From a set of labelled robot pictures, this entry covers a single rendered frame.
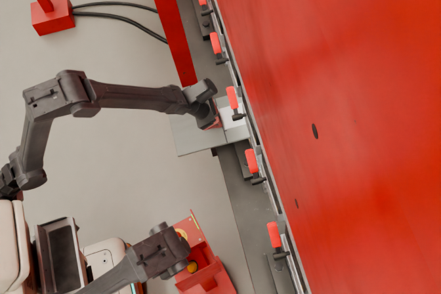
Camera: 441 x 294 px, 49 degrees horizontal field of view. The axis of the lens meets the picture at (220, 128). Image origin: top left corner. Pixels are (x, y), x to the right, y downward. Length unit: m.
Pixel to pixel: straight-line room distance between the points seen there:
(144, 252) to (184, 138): 0.67
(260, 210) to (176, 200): 1.05
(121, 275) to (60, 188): 1.83
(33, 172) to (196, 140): 0.53
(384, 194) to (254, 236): 1.25
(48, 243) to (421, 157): 1.42
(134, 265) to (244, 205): 0.69
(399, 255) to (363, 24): 0.19
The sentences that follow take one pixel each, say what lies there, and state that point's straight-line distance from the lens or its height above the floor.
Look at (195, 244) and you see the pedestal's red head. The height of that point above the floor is 0.78.
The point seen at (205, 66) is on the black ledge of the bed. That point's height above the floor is 0.87.
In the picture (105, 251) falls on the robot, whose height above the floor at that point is 0.28.
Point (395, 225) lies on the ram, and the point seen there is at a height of 2.08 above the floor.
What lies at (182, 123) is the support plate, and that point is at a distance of 1.66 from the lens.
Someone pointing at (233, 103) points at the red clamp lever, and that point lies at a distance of 1.34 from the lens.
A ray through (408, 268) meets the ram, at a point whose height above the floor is 2.07.
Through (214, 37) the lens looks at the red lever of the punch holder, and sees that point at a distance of 1.45.
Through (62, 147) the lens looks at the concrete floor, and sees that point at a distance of 2.97.
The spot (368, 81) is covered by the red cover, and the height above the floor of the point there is 2.20.
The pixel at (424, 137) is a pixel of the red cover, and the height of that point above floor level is 2.23.
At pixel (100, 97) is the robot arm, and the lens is 1.17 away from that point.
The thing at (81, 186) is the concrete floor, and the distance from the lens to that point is 2.82.
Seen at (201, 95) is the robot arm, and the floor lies 1.21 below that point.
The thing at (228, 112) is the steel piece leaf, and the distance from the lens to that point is 1.65.
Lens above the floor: 2.43
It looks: 62 degrees down
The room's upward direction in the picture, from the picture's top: 13 degrees counter-clockwise
